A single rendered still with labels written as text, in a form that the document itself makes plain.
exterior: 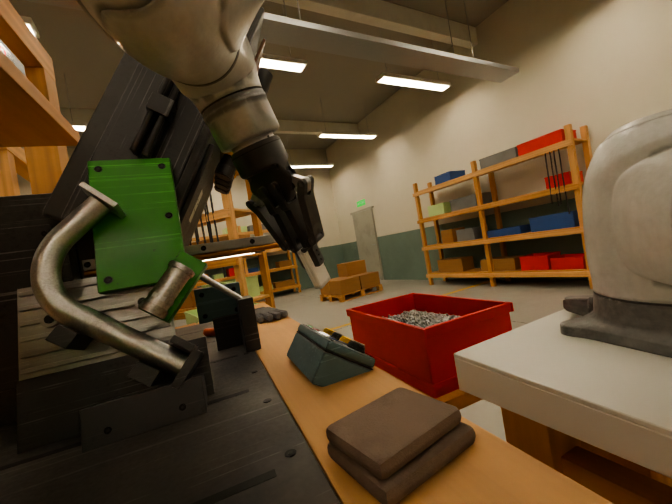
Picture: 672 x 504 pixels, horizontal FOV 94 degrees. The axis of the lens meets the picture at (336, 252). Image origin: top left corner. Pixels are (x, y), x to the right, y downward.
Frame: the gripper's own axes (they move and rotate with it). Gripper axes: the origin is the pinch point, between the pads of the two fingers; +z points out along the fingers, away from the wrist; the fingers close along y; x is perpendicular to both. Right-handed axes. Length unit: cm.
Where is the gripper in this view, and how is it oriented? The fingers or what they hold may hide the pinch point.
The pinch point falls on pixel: (314, 265)
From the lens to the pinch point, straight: 50.9
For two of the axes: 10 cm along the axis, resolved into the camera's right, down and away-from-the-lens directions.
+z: 4.0, 8.6, 3.1
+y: -7.8, 1.5, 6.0
